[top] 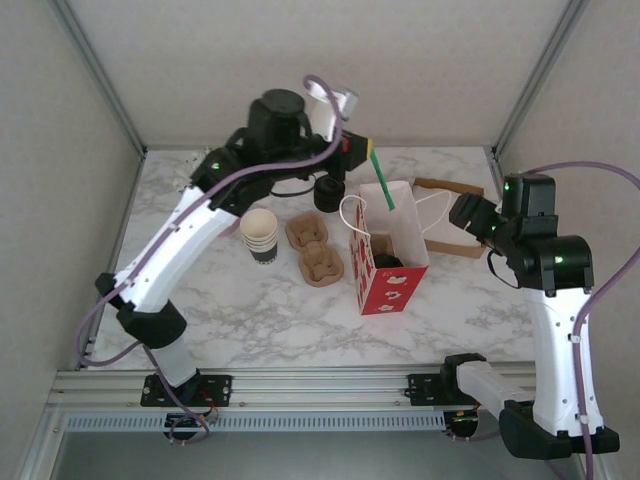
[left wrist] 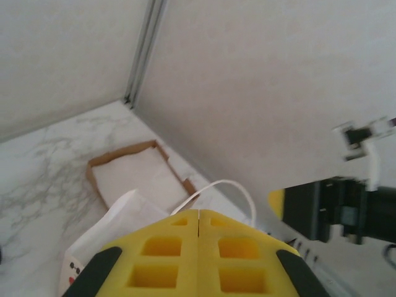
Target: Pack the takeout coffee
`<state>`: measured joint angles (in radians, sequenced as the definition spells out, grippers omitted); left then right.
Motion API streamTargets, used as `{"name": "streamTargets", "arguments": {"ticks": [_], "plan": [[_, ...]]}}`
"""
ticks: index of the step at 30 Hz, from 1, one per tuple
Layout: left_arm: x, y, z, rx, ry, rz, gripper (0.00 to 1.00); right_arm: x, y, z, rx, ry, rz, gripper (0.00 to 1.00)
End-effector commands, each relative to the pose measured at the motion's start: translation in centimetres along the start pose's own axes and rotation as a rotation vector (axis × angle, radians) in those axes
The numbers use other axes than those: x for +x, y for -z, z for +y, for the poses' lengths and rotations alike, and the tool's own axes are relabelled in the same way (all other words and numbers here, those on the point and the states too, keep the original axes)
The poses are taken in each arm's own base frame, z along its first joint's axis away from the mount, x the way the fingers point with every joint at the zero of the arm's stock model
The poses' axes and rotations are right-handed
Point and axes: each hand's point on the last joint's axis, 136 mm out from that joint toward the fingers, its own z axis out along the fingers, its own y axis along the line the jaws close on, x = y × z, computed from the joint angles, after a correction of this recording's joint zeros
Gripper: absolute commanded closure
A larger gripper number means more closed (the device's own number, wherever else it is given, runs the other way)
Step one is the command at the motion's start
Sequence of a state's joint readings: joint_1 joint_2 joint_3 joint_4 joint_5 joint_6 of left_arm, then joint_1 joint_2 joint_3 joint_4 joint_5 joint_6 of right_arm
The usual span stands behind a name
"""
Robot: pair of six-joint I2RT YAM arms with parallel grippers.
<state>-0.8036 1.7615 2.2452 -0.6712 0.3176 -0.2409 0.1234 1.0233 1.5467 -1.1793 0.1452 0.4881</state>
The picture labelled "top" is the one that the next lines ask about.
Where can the green straw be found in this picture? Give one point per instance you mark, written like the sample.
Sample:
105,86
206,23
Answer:
384,182

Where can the black plastic cup lid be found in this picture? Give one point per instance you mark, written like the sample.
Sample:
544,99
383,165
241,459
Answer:
330,201
330,208
389,261
330,189

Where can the red paper takeout bag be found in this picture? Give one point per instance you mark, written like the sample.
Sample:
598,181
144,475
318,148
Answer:
390,295

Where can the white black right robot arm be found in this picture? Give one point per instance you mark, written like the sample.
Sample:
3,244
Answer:
565,360

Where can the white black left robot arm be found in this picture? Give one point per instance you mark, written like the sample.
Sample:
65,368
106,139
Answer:
175,240

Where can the black paper coffee cup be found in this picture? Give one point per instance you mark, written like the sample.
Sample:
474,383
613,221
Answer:
263,258

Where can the white paper napkins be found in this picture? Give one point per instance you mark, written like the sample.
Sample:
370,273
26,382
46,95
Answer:
434,212

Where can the brown cardboard tray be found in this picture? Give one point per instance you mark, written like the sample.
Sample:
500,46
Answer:
450,247

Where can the small circuit board with LED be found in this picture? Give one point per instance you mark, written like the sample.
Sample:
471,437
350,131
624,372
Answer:
462,425
185,422

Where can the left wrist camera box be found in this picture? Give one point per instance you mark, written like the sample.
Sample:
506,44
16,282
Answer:
322,112

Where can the aluminium frame post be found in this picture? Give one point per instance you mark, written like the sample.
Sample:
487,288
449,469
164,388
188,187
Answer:
537,80
103,80

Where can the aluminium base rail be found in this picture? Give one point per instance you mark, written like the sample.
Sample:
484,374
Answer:
320,390

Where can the aluminium lower frame bar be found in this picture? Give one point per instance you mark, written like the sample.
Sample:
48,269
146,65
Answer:
39,445

